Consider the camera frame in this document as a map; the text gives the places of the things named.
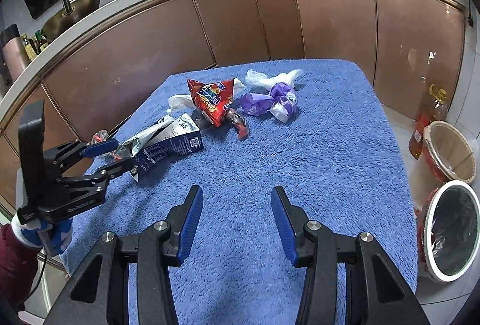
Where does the blue white milk carton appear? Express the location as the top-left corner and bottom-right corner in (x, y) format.
(113, 114), (204, 182)

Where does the white tissue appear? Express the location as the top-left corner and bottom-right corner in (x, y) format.
(166, 78), (246, 114)

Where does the red orange snack bag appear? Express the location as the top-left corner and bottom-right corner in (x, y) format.
(187, 79), (234, 127)

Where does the white plastic bag scrap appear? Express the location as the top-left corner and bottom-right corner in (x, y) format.
(245, 69), (304, 90)

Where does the purple white wrapper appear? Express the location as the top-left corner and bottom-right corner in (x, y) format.
(240, 83), (298, 123)

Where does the small red candy wrapper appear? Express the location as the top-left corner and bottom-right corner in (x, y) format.
(225, 108), (250, 140)

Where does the red sleeved left forearm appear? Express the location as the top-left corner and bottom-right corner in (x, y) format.
(0, 224), (41, 312)

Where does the white rimmed metal trash bin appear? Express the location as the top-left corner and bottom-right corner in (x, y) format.
(416, 180), (479, 284)

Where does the wooden beige trash bin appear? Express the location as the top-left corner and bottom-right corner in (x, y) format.
(408, 120), (478, 210)

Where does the brown kitchen cabinet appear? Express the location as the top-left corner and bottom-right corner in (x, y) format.
(1, 0), (466, 209)

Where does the blue white gloved left hand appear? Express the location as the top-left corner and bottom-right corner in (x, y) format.
(10, 214), (73, 257)

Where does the dark olive oil bottle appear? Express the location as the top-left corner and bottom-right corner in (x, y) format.
(20, 30), (49, 61)

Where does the pink thermos flask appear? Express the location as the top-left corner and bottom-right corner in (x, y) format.
(0, 24), (31, 82)

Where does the brass metal pot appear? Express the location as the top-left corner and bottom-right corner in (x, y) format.
(41, 0), (100, 43)

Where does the blue towel cloth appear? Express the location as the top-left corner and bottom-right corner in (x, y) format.
(62, 60), (417, 324)

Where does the cooking oil bottle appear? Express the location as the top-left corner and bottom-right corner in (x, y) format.
(408, 84), (448, 160)

